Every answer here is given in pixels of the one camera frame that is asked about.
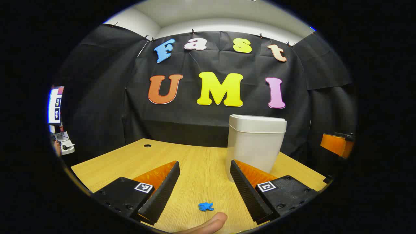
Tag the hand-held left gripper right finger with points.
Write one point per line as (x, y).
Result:
(247, 191)

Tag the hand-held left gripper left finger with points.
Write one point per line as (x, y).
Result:
(162, 191)

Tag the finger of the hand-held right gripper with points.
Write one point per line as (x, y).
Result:
(334, 144)

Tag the blue paper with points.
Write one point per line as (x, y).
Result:
(205, 206)

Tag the white desktop garbage bin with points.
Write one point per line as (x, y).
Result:
(256, 143)

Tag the white side desk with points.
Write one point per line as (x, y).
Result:
(66, 143)

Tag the computer monitor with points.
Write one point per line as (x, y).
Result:
(55, 105)

